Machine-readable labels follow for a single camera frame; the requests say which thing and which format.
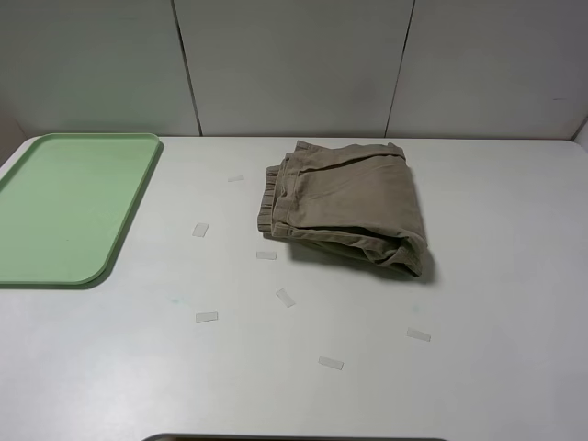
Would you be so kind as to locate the clear tape strip middle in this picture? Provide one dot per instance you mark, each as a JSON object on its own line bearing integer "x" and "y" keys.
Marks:
{"x": 285, "y": 298}

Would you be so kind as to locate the clear tape strip bottom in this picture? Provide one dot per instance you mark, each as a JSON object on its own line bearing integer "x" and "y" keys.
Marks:
{"x": 331, "y": 363}

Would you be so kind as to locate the green plastic tray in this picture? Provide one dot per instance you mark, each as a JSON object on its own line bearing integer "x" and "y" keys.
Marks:
{"x": 66, "y": 203}

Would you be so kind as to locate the khaki shorts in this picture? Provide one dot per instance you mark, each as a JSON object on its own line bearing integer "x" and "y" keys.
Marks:
{"x": 358, "y": 201}

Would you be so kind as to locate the clear tape strip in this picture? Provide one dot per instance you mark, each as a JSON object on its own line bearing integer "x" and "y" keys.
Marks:
{"x": 211, "y": 316}
{"x": 418, "y": 335}
{"x": 200, "y": 230}
{"x": 266, "y": 255}
{"x": 331, "y": 363}
{"x": 285, "y": 298}

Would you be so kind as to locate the clear tape strip lower left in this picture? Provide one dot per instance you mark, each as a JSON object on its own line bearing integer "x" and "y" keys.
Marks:
{"x": 211, "y": 316}

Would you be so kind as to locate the clear tape strip right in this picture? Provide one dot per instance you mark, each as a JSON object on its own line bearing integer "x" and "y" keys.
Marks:
{"x": 418, "y": 335}

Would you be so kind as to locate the clear tape strip centre left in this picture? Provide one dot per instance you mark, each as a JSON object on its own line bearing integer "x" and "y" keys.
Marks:
{"x": 266, "y": 255}

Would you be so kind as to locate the clear tape strip upper left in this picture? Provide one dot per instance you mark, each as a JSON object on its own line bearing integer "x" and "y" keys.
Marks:
{"x": 200, "y": 230}

